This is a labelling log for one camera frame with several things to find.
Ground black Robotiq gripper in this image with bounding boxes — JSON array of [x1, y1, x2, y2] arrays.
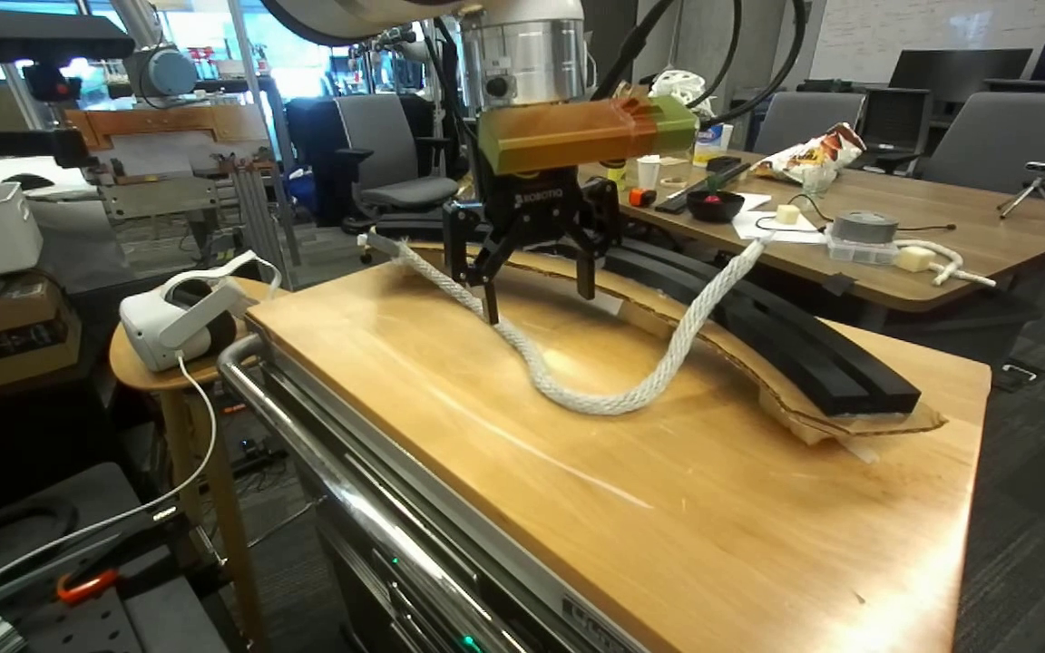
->
[[444, 160, 625, 326]]

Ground thick white braided rope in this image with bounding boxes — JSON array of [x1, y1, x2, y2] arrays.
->
[[354, 228, 768, 422]]

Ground curved wooden platform base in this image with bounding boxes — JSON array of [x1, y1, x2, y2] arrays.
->
[[359, 234, 949, 450]]

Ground black remote control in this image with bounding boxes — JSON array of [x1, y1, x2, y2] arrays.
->
[[654, 155, 750, 219]]

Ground black bowl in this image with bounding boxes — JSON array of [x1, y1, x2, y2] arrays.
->
[[686, 188, 748, 225]]

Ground grey fabric office chair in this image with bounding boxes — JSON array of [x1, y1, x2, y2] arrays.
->
[[334, 90, 464, 212], [750, 87, 871, 155]]

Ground white bottle with blue label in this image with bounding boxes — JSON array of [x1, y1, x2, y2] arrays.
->
[[696, 120, 733, 171]]

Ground black office chair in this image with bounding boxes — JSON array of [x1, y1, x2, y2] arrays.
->
[[284, 96, 361, 228]]

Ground white paper sheet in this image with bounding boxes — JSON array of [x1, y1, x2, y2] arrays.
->
[[733, 193, 836, 249]]

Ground white and orange chip bag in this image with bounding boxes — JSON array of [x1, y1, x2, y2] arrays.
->
[[750, 120, 871, 193]]

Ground black curved foam track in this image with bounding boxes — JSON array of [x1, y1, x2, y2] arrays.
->
[[509, 234, 920, 419]]

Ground white VR headset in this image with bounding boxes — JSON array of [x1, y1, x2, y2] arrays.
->
[[115, 249, 262, 376]]

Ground black square chair back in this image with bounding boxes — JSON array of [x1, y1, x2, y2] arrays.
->
[[860, 85, 937, 173]]

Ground round wooden stool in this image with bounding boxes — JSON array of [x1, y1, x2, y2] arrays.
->
[[105, 275, 284, 645]]

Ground blue grey cylinder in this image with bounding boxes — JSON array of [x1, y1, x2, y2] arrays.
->
[[133, 45, 204, 102]]

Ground long wooden conference table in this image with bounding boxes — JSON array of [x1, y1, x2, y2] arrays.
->
[[615, 127, 1045, 321]]

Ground large grey office chair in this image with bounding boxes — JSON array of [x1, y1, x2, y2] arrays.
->
[[919, 90, 1045, 196]]

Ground stacked cardboard boxes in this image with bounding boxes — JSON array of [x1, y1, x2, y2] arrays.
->
[[0, 268, 82, 404]]

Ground grey perforated metal plate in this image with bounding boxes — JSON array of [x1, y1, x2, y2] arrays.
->
[[0, 576, 227, 653]]

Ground black flat overhead panel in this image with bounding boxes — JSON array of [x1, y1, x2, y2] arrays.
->
[[0, 8, 139, 64]]

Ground orange and green camera mount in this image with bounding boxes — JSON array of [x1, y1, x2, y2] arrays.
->
[[474, 90, 699, 178]]

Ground bundle of white rope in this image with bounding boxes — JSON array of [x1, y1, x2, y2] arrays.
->
[[647, 64, 716, 110]]

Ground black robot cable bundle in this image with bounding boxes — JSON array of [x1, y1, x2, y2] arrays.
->
[[590, 0, 817, 132]]

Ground metal tool cart with handle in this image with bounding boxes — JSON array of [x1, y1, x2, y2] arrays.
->
[[214, 330, 654, 653]]

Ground grey duct tape roll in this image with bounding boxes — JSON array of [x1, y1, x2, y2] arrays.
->
[[828, 212, 900, 249]]

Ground white headset cable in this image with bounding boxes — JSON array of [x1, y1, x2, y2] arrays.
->
[[0, 249, 288, 613]]

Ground metal frame with wooden board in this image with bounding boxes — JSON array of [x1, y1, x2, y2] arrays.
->
[[61, 97, 298, 288]]

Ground white power adapter with cord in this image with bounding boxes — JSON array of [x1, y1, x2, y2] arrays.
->
[[828, 234, 1002, 292]]

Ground orange clamp handle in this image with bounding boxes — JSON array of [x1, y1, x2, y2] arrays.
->
[[53, 566, 118, 609]]

